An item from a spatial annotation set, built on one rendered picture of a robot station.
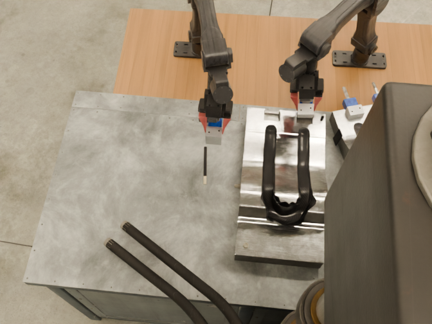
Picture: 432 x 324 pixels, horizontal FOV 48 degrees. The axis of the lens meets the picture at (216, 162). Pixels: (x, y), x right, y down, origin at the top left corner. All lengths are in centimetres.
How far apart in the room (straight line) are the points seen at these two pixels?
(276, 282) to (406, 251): 124
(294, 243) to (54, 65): 197
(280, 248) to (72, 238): 64
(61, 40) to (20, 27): 28
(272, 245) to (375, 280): 117
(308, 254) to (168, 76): 83
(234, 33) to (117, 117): 57
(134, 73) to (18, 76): 129
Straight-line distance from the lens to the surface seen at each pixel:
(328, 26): 146
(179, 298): 142
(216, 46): 139
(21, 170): 271
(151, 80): 184
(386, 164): 31
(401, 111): 33
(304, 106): 160
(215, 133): 151
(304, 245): 149
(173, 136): 170
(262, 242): 148
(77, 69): 297
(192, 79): 183
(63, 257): 159
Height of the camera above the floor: 226
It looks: 63 degrees down
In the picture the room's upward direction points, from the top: straight up
